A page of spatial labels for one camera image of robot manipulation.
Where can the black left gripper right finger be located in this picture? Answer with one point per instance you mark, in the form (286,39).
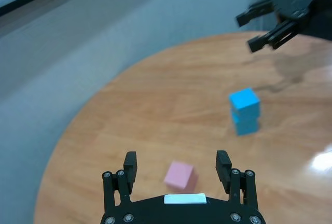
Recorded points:
(224,169)

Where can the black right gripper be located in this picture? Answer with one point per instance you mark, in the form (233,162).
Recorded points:
(298,1)

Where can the blue cube block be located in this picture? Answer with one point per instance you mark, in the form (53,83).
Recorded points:
(243,102)
(246,125)

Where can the pink cube block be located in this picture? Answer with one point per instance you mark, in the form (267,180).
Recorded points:
(180,174)

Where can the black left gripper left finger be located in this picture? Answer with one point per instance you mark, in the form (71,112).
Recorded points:
(129,172)

